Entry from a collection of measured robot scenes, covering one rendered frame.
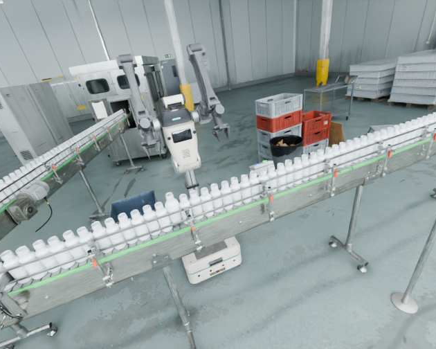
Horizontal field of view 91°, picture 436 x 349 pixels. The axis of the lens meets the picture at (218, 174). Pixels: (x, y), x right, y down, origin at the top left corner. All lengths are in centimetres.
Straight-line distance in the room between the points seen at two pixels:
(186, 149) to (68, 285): 105
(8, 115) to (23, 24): 729
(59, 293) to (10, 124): 582
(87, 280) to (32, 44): 1265
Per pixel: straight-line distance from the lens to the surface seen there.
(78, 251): 124
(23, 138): 689
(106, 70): 479
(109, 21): 1314
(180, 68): 875
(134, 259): 124
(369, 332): 206
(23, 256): 128
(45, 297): 138
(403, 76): 742
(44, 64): 1339
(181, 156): 166
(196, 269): 201
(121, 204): 176
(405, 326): 218
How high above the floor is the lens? 175
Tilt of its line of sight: 28 degrees down
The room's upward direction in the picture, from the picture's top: 9 degrees counter-clockwise
